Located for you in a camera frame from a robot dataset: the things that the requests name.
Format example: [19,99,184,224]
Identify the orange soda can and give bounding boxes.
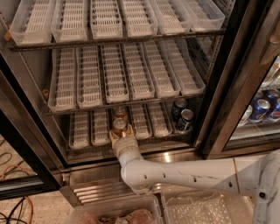
[113,118,128,137]
[113,107,128,119]

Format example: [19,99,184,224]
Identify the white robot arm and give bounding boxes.
[109,126,280,224]

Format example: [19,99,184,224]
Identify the bottom shelf tray two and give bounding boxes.
[90,109,109,146]

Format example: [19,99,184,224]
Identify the shelf tray two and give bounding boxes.
[51,0,88,43]
[76,46,102,109]
[90,109,109,146]

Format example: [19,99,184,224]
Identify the bottom shelf tray four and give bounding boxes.
[130,105,152,140]

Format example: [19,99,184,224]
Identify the shelf tray four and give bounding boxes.
[130,105,152,140]
[121,0,158,38]
[122,43,155,101]

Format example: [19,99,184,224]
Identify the bottom shelf tray three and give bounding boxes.
[111,106,129,137]

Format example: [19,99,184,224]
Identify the shelf tray three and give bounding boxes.
[111,106,129,137]
[101,45,130,103]
[90,0,123,39]

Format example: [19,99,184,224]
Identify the bottom shelf tray five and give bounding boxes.
[147,102,172,137]

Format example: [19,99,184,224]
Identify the shelf tray five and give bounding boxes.
[143,41,180,98]
[150,0,193,34]
[147,102,172,137]

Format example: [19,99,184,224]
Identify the bottom shelf tray one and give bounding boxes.
[69,112,89,150]

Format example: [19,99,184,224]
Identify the shelf tray one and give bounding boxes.
[69,112,89,150]
[48,48,76,112]
[10,0,56,46]

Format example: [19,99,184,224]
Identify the stainless steel fridge base grille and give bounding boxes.
[61,151,204,207]

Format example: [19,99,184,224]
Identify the middle shelf tray four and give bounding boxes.
[122,43,155,101]

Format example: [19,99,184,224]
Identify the bottom shelf tray six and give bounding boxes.
[164,101,193,136]

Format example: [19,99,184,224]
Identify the shelf tray six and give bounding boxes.
[181,0,225,32]
[160,39,205,96]
[164,101,193,136]

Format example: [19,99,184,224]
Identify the middle shelf tray three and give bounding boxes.
[101,45,130,103]

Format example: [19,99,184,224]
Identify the middle shelf tray two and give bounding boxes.
[76,46,102,109]

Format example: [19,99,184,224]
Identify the front blue soda can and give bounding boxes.
[176,109,194,131]

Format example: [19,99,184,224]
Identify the blue soda can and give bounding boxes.
[171,99,187,122]
[176,109,194,131]

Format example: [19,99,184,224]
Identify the rear blue soda can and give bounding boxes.
[171,99,187,122]

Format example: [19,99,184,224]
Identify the middle shelf tray five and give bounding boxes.
[143,41,180,98]

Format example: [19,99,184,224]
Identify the middle shelf tray one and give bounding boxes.
[48,48,76,112]

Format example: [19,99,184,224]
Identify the middle shelf tray six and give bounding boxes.
[160,39,205,96]

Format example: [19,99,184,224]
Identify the open left fridge door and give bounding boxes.
[0,57,62,200]

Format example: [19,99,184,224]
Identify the top shelf tray four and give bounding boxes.
[121,0,158,38]

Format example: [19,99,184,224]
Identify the right glass fridge door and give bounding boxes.
[200,0,280,159]

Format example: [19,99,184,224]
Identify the top shelf tray three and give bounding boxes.
[90,0,123,39]

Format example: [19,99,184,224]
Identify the top shelf tray five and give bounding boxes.
[150,0,193,34]

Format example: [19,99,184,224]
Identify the top shelf tray two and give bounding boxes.
[51,0,88,43]

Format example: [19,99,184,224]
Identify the pepsi can behind glass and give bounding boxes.
[249,98,270,123]
[264,89,280,122]

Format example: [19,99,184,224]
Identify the top shelf tray six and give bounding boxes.
[181,0,225,32]

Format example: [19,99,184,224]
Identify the top shelf tray one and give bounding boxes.
[10,0,56,46]

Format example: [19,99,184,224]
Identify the clear bin with brown items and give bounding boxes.
[65,195,163,224]

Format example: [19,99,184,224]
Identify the clear bin with bubble wrap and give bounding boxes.
[161,186,254,224]

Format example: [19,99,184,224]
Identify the orange cable on floor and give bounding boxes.
[1,164,34,224]

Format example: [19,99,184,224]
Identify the black cable on floor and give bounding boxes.
[0,136,25,224]

